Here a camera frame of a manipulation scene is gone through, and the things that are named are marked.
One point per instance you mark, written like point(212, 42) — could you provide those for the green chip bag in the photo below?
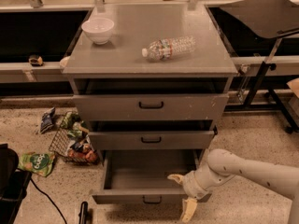
point(69, 119)

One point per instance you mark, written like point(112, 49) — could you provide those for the grey drawer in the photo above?
point(128, 99)
point(152, 134)
point(140, 176)

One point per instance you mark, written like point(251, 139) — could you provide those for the blue snack bag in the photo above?
point(47, 120)

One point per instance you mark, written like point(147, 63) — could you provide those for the white ceramic bowl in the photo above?
point(98, 30)

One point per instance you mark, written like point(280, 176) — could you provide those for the black handle at bottom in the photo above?
point(83, 213)

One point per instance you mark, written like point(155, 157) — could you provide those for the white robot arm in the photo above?
point(222, 165)

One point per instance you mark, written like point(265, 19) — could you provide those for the black tape measure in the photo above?
point(35, 60)

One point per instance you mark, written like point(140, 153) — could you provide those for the grey bottom drawer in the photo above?
point(140, 176)

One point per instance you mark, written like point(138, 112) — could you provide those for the black equipment at left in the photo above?
point(13, 185)

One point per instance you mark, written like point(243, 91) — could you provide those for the clear plastic water bottle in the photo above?
point(167, 48)

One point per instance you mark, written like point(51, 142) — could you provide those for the grey drawer cabinet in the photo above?
point(136, 25)

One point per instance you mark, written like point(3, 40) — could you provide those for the grey middle drawer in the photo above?
point(152, 134)

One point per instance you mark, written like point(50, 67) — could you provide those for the black stand with tray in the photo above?
point(262, 38)

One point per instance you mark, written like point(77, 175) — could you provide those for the red snack packet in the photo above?
point(90, 156)

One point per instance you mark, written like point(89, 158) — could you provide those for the green snack bag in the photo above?
point(37, 163)

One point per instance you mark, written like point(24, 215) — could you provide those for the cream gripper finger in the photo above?
point(177, 178)
point(189, 206)

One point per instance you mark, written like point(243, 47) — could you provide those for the black wire basket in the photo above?
point(76, 138)

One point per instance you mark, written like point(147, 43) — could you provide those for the grey top drawer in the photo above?
point(128, 99)

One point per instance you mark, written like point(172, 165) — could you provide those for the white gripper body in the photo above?
point(191, 186)

